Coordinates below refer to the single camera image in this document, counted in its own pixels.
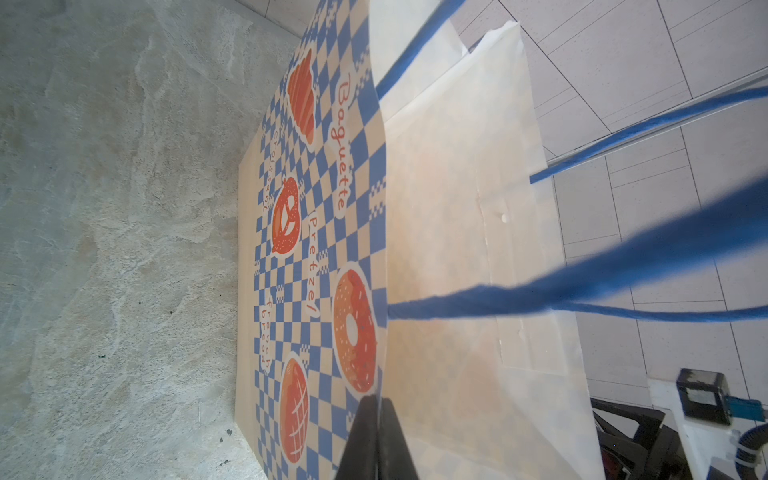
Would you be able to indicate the blue checkered paper bag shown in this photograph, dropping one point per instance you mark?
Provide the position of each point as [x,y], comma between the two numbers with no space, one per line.
[350,202]

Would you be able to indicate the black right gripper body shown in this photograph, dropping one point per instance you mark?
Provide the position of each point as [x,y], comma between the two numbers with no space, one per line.
[653,451]

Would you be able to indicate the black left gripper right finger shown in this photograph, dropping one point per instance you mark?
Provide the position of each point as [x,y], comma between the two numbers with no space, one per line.
[394,459]

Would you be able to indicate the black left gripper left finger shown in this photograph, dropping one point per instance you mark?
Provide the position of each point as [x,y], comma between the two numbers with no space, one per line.
[359,459]

